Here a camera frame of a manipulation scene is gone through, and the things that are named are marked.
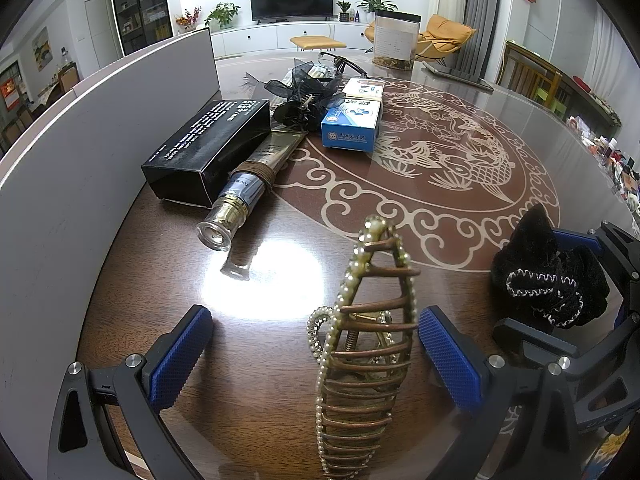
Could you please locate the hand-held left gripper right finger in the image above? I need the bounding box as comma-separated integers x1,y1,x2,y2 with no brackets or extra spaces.
418,306,588,480

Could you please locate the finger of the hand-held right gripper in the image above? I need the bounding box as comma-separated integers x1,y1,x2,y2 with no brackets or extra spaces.
492,317,586,366
552,220,640,286

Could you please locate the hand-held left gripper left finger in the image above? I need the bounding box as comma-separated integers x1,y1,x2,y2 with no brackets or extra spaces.
47,305,213,480

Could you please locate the black velvet scrunchie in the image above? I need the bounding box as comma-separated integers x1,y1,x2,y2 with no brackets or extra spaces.
490,204,611,331

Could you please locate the pearl gold hair claw clip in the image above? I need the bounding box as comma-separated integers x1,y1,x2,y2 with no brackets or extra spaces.
306,214,422,480

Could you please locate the black cardboard box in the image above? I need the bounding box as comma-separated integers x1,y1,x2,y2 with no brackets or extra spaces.
141,99,272,208

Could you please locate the black mesh bow hair clip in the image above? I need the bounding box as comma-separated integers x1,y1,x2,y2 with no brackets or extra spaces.
242,57,351,131

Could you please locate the brown wooden desktop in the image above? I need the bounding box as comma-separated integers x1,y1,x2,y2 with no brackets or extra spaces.
75,50,640,480

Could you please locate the cluttered side shelf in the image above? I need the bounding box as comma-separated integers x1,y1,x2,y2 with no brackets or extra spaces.
565,75,640,211

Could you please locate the grey desk partition panel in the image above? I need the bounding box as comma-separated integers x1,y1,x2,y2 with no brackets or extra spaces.
0,27,221,461

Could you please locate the gold cosmetic tube clear cap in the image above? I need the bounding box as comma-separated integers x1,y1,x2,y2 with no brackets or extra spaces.
196,130,307,252

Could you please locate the wooden chair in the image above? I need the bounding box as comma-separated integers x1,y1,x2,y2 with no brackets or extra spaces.
497,40,563,106

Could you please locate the grey tablet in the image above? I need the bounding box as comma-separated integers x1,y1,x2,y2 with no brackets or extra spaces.
420,62,496,92

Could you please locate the blue medicine box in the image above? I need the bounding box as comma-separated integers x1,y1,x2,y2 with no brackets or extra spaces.
320,97,383,153

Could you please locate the grey curtain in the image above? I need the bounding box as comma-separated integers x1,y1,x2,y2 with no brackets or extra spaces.
450,0,503,81

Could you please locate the yellow lounge chair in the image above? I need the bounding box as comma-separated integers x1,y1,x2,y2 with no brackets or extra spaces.
364,14,478,61

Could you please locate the clear container with black lid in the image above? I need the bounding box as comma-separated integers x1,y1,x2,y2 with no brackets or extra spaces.
371,8,422,70

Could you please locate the red poster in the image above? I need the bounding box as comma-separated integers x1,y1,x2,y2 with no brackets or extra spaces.
0,77,19,111

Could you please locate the white television cabinet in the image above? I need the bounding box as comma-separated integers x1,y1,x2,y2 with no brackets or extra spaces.
210,20,381,58

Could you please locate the white door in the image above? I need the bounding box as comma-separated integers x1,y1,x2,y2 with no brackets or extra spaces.
85,0,121,68

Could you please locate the flower bouquet in vase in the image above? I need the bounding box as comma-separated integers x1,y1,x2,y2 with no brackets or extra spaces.
176,7,202,33

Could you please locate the yellow ottoman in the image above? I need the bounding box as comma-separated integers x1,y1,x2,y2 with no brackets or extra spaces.
290,35,347,53

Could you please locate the green potted plant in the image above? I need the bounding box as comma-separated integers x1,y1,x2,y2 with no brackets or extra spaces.
204,2,242,31

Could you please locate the black glass display cabinet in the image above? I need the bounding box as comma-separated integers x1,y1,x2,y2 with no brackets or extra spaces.
109,0,173,56

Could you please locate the black television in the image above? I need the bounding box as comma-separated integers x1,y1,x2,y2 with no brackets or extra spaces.
249,0,335,23

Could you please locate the framed wall painting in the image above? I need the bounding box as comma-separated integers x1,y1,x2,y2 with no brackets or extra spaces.
32,26,51,72

